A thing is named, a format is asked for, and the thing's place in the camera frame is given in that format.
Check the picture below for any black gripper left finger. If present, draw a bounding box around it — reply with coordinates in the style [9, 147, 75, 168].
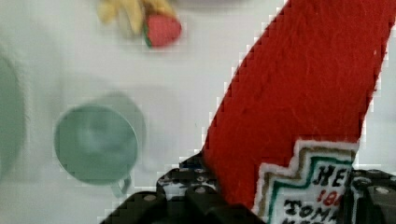
[156, 152, 219, 200]

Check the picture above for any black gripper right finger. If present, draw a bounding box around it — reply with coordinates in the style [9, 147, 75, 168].
[339, 169, 396, 224]

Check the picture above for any red felt ketchup bottle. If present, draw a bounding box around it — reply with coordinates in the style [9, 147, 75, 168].
[204, 0, 395, 224]

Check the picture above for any green oval strainer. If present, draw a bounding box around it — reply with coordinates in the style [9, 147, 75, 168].
[0, 54, 25, 177]

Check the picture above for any green cup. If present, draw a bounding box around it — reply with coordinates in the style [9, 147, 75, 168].
[54, 105, 139, 198]

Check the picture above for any red felt strawberry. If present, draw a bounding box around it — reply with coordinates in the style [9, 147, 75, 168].
[143, 14, 182, 48]

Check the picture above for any yellow felt banana peel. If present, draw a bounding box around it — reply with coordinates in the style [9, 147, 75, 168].
[97, 0, 177, 35]

